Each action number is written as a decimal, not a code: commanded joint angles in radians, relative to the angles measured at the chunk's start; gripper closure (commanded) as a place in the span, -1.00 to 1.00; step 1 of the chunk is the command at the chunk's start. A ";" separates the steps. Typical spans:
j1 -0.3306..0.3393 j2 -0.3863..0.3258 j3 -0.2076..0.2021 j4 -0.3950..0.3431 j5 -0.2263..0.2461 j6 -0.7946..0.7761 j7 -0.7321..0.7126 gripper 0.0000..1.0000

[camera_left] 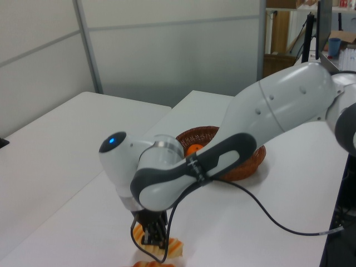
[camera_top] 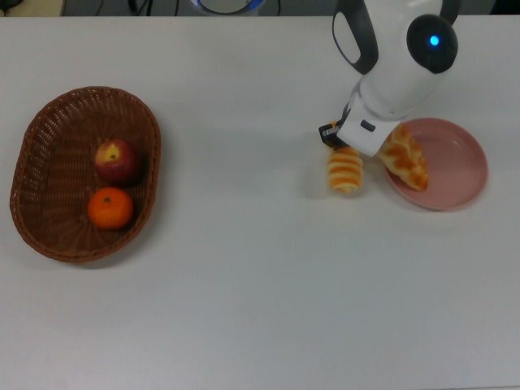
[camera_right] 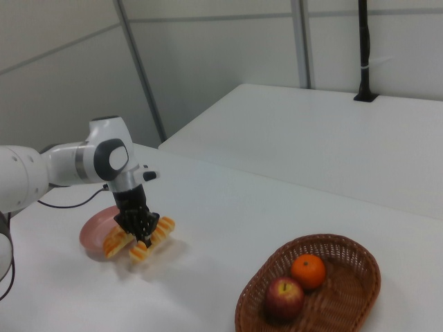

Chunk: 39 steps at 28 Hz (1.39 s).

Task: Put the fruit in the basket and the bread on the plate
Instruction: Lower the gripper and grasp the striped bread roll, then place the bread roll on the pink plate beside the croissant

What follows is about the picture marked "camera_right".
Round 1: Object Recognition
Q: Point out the white desk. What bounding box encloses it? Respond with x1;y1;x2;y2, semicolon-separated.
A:
158;82;443;222

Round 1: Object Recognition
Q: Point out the pink plate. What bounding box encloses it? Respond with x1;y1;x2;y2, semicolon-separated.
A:
78;205;120;259

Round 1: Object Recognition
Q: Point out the braided toy bread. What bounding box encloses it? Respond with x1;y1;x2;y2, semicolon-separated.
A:
102;226;136;259

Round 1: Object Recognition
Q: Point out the toy orange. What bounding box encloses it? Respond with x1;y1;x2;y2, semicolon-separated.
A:
290;254;327;291

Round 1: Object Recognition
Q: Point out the brown woven basket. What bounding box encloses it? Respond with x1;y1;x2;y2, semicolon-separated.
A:
234;233;382;332

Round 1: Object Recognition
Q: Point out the red toy apple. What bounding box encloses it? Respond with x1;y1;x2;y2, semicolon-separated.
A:
264;276;305;320

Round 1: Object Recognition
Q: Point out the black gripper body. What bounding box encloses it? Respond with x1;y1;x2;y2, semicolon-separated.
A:
112;185;150;217

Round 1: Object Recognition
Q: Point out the black pole with base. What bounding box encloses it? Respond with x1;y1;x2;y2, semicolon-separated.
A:
352;0;379;103

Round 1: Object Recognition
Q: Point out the striped toy bread roll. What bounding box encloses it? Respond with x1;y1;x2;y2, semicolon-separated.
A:
128;216;177;264

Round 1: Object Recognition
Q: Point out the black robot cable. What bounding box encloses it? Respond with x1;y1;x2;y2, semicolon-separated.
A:
0;185;109;301

